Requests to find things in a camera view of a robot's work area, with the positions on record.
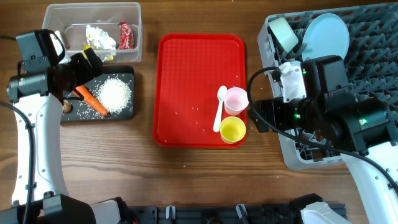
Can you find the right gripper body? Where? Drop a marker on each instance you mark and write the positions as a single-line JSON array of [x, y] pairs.
[[285, 116]]

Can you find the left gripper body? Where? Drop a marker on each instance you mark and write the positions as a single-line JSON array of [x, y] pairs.
[[78, 73]]

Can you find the brown walnut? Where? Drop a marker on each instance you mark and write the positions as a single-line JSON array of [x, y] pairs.
[[67, 106]]

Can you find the orange carrot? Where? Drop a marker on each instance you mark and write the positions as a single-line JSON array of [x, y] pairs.
[[88, 98]]

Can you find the yellow snack wrapper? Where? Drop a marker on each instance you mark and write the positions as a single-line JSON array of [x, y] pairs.
[[109, 57]]

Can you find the pink cup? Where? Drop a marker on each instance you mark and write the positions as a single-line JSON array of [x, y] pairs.
[[235, 101]]

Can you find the white tissue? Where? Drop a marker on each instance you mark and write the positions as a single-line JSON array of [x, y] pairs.
[[99, 39]]

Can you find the pile of white rice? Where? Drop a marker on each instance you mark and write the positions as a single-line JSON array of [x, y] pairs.
[[113, 95]]

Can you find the yellow cup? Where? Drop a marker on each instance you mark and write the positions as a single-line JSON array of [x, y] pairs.
[[232, 129]]

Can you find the red candy wrapper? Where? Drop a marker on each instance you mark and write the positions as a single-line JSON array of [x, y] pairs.
[[126, 41]]

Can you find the large light blue plate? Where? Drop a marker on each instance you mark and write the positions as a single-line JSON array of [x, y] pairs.
[[326, 35]]

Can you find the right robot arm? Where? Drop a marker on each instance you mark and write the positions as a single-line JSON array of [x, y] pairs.
[[329, 117]]

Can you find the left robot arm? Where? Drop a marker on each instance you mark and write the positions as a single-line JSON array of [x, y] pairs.
[[36, 96]]

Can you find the clear plastic waste bin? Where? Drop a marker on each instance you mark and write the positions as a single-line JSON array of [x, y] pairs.
[[71, 21]]

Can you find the grey dishwasher rack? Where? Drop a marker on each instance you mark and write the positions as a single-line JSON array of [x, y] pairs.
[[371, 61]]

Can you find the black rectangular tray bin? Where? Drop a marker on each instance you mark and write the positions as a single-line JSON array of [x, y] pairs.
[[124, 115]]

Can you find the white plastic spoon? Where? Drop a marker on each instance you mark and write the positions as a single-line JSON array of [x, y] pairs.
[[220, 95]]

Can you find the red serving tray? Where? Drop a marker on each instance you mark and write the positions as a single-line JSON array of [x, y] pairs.
[[190, 70]]

